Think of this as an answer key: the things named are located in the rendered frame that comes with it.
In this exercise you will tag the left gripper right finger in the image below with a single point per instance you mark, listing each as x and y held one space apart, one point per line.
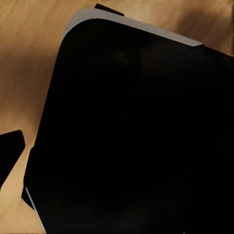
226 145

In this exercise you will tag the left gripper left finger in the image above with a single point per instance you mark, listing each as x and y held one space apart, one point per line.
12 145

